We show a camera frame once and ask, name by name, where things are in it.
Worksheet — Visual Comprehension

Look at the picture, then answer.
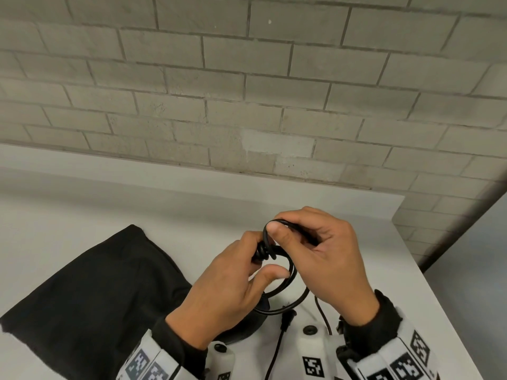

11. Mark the person's right hand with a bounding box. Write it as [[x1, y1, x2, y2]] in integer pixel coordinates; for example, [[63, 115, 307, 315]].
[[267, 206, 380, 327]]

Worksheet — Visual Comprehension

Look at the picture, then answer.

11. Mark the person's left hand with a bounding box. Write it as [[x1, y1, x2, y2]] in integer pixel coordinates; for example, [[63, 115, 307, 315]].
[[164, 230, 292, 351]]

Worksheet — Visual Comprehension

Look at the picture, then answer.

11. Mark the black power cord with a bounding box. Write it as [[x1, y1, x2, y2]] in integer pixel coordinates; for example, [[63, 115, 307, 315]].
[[247, 218, 333, 380]]

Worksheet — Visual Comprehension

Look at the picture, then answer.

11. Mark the black hair dryer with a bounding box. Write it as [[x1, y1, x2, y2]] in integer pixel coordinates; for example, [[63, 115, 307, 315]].
[[215, 292, 272, 346]]

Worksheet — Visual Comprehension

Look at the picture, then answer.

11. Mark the black cloth drawstring bag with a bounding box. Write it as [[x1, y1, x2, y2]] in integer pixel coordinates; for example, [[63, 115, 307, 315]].
[[0, 224, 194, 380]]

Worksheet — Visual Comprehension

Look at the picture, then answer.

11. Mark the right wristband with markers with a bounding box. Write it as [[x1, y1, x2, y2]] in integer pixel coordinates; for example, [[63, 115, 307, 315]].
[[335, 289, 440, 380]]

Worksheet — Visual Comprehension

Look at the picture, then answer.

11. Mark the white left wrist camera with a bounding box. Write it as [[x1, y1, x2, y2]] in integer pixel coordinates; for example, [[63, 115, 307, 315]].
[[204, 340, 237, 380]]

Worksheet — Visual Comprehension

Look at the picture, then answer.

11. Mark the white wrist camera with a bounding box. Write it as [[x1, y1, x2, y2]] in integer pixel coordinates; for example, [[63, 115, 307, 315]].
[[204, 340, 237, 380], [297, 324, 337, 380]]

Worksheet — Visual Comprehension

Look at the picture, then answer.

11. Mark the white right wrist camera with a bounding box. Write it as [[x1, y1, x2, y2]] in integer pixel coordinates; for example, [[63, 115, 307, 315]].
[[297, 324, 337, 380]]

